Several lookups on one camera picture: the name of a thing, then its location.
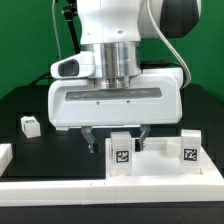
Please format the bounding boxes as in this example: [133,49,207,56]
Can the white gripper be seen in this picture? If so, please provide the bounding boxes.
[48,68,183,153]

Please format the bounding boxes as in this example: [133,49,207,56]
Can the white square table top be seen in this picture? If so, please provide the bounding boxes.
[106,137,219,178]

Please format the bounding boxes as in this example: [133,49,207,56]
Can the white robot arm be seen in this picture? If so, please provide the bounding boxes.
[48,0,201,152]

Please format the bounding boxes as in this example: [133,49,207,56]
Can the white U-shaped obstacle fence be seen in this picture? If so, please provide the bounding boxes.
[0,139,224,208]

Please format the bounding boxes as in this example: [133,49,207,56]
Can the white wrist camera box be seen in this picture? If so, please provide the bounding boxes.
[50,51,95,79]

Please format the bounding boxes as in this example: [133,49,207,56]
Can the black cable at base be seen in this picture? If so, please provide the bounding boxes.
[29,73,54,87]

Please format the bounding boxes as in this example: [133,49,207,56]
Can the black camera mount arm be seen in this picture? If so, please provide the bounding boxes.
[62,0,80,54]

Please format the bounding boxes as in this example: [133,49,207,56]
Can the grey hanging cable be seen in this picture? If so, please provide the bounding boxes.
[51,0,63,61]

